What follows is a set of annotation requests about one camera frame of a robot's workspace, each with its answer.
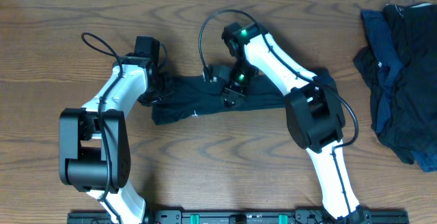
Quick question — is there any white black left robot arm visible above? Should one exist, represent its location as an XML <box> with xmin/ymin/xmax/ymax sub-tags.
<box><xmin>59</xmin><ymin>54</ymin><xmax>165</xmax><ymax>223</ymax></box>

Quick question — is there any navy blue garment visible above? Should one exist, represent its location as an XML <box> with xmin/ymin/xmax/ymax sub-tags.
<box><xmin>354</xmin><ymin>10</ymin><xmax>404</xmax><ymax>134</ymax></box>

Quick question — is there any black garment pile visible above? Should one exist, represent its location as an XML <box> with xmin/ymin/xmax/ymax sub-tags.
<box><xmin>371</xmin><ymin>3</ymin><xmax>436</xmax><ymax>173</ymax></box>

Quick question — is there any black nike t-shirt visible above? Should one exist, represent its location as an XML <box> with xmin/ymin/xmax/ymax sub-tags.
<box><xmin>152</xmin><ymin>75</ymin><xmax>285</xmax><ymax>126</ymax></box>

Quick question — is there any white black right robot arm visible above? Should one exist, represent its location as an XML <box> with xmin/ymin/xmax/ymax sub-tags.
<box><xmin>221</xmin><ymin>23</ymin><xmax>368</xmax><ymax>223</ymax></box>

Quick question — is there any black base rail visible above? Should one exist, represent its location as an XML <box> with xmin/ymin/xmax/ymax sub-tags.
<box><xmin>67</xmin><ymin>210</ymin><xmax>410</xmax><ymax>224</ymax></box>

